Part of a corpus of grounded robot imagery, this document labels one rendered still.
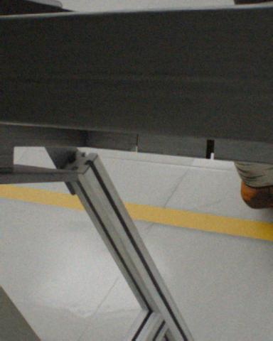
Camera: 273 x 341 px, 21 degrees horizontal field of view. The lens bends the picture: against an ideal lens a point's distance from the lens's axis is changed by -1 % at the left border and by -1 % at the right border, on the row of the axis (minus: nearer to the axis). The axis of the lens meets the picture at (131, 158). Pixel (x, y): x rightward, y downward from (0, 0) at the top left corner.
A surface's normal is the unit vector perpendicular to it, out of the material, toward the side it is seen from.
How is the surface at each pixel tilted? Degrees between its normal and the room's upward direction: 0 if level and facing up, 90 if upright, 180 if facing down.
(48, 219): 0
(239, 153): 47
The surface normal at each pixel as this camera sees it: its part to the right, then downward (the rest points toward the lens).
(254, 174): -0.27, 0.68
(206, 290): -0.36, -0.73
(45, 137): 0.80, 0.08
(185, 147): -0.59, 0.00
